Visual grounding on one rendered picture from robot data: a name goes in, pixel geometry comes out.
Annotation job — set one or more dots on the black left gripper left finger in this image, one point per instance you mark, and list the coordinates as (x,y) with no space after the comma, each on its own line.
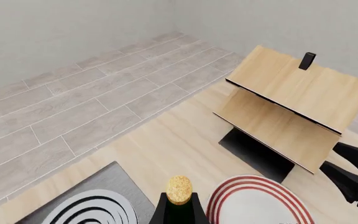
(159,213)

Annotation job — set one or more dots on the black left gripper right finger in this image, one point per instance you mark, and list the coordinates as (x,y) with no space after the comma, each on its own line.
(199,213)

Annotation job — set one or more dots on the pale wooden cabinet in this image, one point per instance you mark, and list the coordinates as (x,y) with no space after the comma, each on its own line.
(294,88)

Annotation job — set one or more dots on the white plate with red rings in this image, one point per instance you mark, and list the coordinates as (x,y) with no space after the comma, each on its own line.
(253,205)

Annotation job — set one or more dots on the flat black stove plate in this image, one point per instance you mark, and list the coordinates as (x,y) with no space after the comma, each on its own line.
(104,186)

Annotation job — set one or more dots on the small black block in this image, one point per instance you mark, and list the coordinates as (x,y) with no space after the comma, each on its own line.
(306,61)

